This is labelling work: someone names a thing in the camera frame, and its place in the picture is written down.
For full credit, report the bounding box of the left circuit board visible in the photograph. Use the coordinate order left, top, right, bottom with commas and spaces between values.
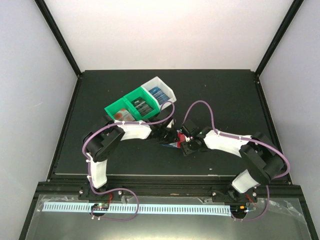
91, 203, 110, 211

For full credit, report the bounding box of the blue leather card holder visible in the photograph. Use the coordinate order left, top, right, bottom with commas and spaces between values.
162, 141, 181, 149

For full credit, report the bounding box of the red card stack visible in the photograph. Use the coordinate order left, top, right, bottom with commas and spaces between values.
113, 108, 136, 122

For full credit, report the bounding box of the blue card stack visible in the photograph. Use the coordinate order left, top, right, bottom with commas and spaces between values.
149, 86, 170, 106

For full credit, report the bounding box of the black frame post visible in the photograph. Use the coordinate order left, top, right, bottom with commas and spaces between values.
255, 0, 304, 77
34, 0, 82, 78

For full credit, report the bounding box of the white card bin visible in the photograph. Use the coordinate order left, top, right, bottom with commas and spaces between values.
141, 76, 177, 110

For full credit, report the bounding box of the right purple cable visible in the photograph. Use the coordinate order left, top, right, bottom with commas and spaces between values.
183, 100, 291, 180

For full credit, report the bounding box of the right black frame post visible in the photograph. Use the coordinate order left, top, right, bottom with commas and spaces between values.
255, 0, 304, 77

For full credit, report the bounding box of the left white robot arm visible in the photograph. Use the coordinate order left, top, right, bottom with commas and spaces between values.
82, 111, 178, 200

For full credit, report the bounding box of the black card stack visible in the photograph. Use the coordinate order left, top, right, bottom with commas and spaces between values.
131, 97, 154, 117

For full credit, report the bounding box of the white slotted cable duct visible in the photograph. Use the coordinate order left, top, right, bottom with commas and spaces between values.
42, 202, 231, 217

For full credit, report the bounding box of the right circuit board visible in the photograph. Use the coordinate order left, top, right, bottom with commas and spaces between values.
230, 205, 257, 214

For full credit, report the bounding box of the red credit card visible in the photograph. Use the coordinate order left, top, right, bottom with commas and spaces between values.
178, 132, 186, 144

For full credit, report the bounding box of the circuit board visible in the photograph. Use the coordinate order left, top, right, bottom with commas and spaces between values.
91, 203, 110, 211
230, 205, 257, 214

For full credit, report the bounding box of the green double card bin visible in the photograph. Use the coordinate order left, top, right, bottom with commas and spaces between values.
104, 86, 160, 121

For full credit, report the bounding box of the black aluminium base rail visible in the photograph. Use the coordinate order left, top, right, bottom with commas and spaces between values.
37, 173, 305, 201

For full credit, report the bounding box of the left black frame post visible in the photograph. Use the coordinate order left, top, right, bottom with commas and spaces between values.
34, 0, 82, 78

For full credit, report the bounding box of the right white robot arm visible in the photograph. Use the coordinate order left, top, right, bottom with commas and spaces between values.
180, 120, 285, 202

